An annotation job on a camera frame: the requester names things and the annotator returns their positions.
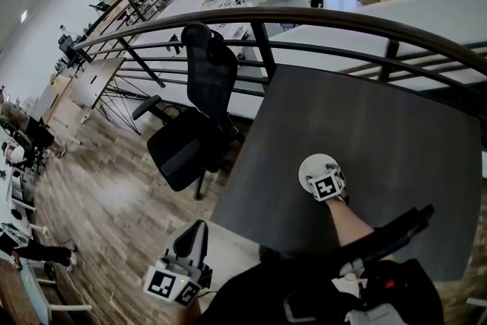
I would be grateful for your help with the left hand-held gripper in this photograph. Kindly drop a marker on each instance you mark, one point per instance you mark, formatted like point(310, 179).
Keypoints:
point(172, 282)

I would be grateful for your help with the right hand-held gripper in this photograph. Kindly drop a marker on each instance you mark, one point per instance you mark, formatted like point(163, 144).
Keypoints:
point(326, 187)

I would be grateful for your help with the round white pad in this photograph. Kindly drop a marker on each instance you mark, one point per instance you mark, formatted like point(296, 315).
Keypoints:
point(312, 168)

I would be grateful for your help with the person's right forearm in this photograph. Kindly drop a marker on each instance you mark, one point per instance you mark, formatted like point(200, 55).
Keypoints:
point(350, 223)

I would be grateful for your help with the black mesh office chair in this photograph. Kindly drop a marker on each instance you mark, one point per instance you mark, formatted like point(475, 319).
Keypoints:
point(198, 133)

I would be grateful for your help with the person's black clothing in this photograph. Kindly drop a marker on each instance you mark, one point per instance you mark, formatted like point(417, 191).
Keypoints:
point(304, 297)

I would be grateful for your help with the dark curved metal railing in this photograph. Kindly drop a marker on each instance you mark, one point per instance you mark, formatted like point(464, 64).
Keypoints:
point(289, 49)

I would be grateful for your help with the white work desk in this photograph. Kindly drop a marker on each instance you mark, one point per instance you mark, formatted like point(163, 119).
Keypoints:
point(15, 201)

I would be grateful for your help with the brown wooden desk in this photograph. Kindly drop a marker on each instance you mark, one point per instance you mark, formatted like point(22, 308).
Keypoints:
point(97, 81)

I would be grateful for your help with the black curved chair frame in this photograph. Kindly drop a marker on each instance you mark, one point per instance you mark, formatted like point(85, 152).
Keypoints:
point(395, 232)

